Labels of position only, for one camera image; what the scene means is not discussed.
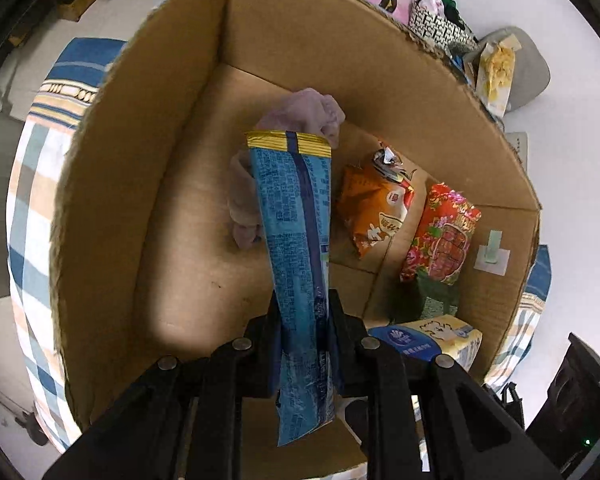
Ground red snack packet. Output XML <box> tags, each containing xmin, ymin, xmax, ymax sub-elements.
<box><xmin>400</xmin><ymin>183</ymin><xmax>482</xmax><ymax>286</ymax></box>

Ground green snack packet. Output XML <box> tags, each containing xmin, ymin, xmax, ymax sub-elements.
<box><xmin>390</xmin><ymin>275</ymin><xmax>461</xmax><ymax>325</ymax></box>

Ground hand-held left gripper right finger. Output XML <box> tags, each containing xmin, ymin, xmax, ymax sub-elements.
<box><xmin>329</xmin><ymin>289</ymin><xmax>563</xmax><ymax>480</ymax></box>

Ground grey chair with yellow bag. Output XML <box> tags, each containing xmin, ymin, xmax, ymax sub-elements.
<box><xmin>450</xmin><ymin>26</ymin><xmax>552</xmax><ymax>113</ymax></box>

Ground yellow blue tissue pack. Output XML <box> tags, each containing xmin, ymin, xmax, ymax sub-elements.
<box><xmin>367</xmin><ymin>314</ymin><xmax>483</xmax><ymax>373</ymax></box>

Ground orange snack packet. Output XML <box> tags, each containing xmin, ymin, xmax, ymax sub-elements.
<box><xmin>336</xmin><ymin>146</ymin><xmax>428</xmax><ymax>260</ymax></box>

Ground small cardboard box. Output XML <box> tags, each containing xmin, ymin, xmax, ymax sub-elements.
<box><xmin>57</xmin><ymin>0</ymin><xmax>103</xmax><ymax>22</ymax></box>

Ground plaid blanket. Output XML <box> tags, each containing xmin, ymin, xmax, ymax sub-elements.
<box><xmin>7</xmin><ymin>37</ymin><xmax>552</xmax><ymax>453</ymax></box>

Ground black and white patterned tote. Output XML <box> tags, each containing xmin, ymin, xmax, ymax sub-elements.
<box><xmin>409</xmin><ymin>0</ymin><xmax>478</xmax><ymax>53</ymax></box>

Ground purple cloth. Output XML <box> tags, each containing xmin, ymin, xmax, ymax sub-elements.
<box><xmin>227</xmin><ymin>87</ymin><xmax>347</xmax><ymax>250</ymax></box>

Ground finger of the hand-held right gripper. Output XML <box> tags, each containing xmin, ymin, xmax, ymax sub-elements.
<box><xmin>486</xmin><ymin>382</ymin><xmax>527</xmax><ymax>431</ymax></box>

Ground yellow snack bag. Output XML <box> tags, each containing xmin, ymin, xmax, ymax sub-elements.
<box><xmin>472</xmin><ymin>35</ymin><xmax>523</xmax><ymax>118</ymax></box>

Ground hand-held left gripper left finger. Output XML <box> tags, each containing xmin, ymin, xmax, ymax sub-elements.
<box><xmin>42</xmin><ymin>304</ymin><xmax>284</xmax><ymax>480</ymax></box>

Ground white wall socket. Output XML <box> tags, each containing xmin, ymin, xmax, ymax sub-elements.
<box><xmin>505</xmin><ymin>132</ymin><xmax>529</xmax><ymax>163</ymax></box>

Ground long blue snack packet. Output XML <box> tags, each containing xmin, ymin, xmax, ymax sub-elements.
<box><xmin>245</xmin><ymin>130</ymin><xmax>337</xmax><ymax>447</ymax></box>

